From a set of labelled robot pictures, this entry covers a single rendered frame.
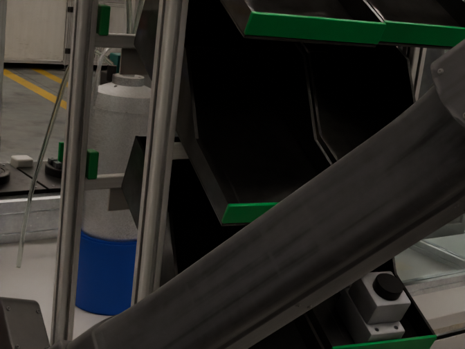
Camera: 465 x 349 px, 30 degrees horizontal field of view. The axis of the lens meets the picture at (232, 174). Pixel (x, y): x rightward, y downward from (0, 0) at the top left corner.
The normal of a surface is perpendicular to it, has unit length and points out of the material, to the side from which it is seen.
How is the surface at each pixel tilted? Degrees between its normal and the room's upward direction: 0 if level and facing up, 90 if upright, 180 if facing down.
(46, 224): 90
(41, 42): 90
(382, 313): 115
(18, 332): 44
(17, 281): 0
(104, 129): 90
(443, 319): 90
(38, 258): 0
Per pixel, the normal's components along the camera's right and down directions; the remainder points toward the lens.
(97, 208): -0.48, 0.17
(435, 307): 0.11, -0.96
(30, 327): 0.71, -0.55
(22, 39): 0.54, 0.28
